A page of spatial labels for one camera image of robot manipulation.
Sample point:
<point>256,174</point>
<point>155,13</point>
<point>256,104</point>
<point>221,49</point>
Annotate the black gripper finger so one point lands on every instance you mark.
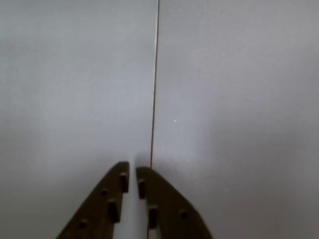
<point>94,211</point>
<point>172,214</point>

